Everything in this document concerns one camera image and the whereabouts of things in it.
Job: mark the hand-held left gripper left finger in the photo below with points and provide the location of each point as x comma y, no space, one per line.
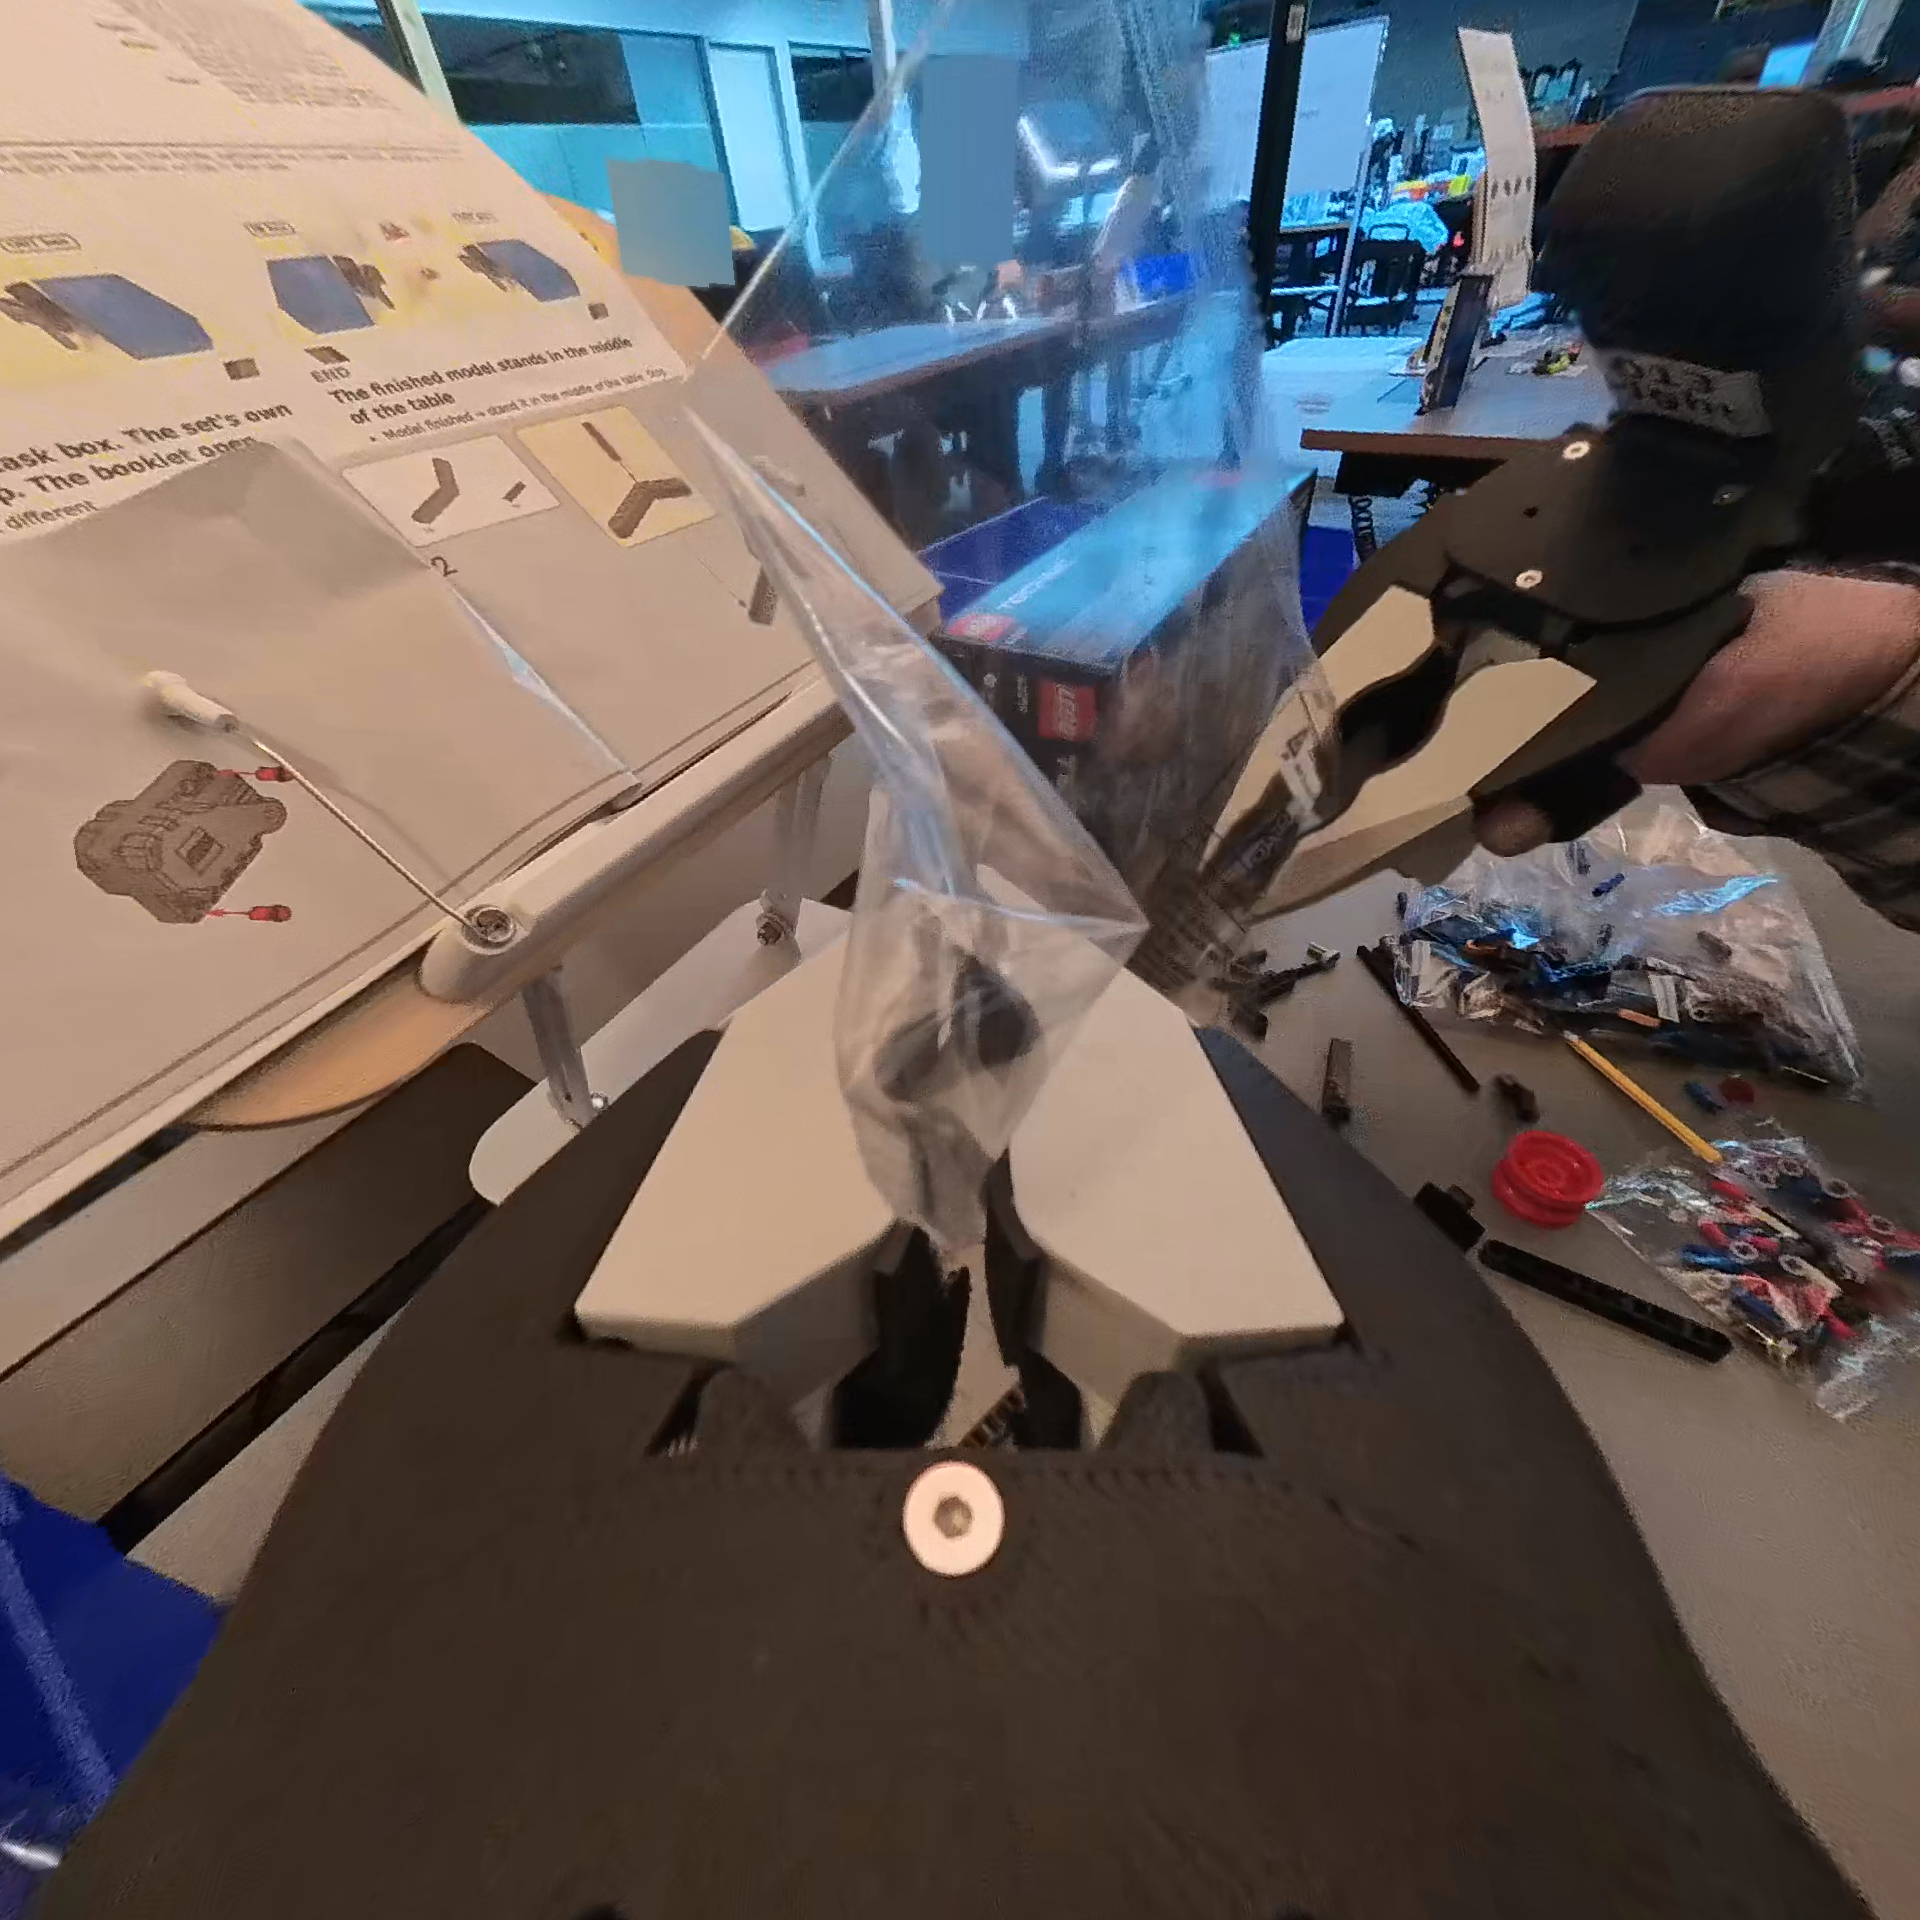
722,1200

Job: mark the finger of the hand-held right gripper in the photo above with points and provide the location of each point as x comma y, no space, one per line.
1381,644
1503,705

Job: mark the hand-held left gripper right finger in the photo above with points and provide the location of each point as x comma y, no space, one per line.
1170,1200

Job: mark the clear bag of mixed parts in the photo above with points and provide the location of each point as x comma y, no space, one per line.
1621,930

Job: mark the clear plastic bag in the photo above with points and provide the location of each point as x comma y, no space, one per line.
974,782

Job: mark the clear bag of small pins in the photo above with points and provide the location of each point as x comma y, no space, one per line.
1772,1262

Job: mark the grey desk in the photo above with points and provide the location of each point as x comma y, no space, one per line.
1727,1576

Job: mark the person's right hand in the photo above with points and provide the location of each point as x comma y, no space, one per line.
1801,661

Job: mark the white monitor stand base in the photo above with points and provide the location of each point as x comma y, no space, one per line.
676,989

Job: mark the wooden side table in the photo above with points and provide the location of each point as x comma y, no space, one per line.
1442,428

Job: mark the black bent beam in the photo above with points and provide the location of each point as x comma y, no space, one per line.
1266,983

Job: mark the toy truck set box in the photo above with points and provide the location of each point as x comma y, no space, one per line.
1112,661

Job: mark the small black connector block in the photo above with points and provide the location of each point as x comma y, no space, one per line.
1450,1215

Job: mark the small standing sign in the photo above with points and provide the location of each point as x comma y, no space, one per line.
1455,338

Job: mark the long black axle rod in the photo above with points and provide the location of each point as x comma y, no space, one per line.
1418,1017

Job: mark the red wheel hub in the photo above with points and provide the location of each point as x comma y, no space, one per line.
1546,1177

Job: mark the white hanging banner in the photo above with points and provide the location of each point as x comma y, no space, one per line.
1503,136

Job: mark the yellow axle rod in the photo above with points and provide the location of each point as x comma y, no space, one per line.
1645,1099

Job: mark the long black straight beam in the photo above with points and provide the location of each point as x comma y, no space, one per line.
1605,1301

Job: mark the black metal pole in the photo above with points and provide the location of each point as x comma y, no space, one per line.
1274,136

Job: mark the long background table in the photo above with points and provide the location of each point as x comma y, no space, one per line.
930,353

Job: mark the open instruction booklet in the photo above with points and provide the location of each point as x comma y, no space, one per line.
303,599

